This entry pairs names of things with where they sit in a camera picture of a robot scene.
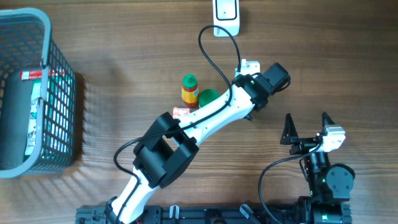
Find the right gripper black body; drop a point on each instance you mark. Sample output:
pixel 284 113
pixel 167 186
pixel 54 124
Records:
pixel 304 145

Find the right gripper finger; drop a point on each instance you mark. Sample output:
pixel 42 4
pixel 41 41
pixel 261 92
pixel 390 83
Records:
pixel 289 134
pixel 326 120

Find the green lid jar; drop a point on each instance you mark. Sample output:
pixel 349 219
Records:
pixel 207 96

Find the yellow sauce bottle green cap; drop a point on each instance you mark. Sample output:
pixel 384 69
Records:
pixel 190 90

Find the small red white carton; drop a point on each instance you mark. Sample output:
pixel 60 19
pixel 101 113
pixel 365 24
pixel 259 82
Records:
pixel 178 112

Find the green 3M gloves pack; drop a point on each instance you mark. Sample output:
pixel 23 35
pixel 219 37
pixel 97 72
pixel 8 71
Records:
pixel 51 119

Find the red white toothpaste box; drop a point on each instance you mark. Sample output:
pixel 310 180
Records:
pixel 37 74

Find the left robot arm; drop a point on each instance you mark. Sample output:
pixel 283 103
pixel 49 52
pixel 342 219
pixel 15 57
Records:
pixel 170 144

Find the white barcode scanner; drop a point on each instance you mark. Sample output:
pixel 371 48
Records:
pixel 226 15

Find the grey plastic mesh basket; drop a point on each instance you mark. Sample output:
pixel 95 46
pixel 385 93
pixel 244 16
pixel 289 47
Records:
pixel 27 44

